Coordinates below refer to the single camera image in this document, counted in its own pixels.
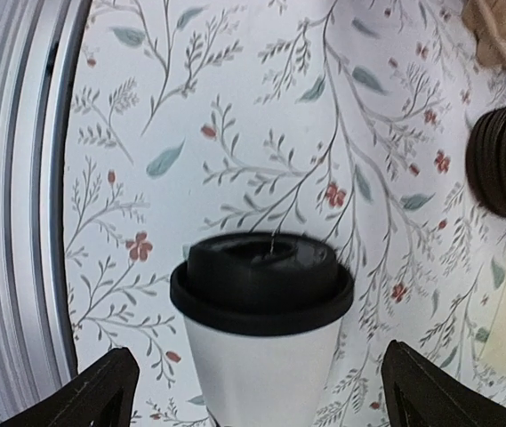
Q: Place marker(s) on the white paper coffee cup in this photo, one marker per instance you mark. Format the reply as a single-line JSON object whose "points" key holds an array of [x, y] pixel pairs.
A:
{"points": [[263, 367]]}

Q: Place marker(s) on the floral patterned table mat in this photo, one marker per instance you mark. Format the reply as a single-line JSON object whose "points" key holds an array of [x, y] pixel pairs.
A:
{"points": [[344, 120]]}

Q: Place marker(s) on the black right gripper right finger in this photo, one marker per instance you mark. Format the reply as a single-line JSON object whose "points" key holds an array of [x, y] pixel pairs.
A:
{"points": [[417, 393]]}

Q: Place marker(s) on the black plastic cup lid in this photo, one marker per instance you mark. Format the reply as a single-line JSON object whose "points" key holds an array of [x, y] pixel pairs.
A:
{"points": [[262, 285]]}

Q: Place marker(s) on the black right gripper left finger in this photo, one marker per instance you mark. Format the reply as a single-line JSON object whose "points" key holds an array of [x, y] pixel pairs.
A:
{"points": [[102, 395]]}

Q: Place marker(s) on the metal front rail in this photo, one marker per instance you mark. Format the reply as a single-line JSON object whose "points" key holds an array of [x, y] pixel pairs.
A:
{"points": [[39, 50]]}

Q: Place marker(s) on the brown cardboard cup carrier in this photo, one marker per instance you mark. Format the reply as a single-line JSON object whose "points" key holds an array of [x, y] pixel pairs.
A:
{"points": [[486, 20]]}

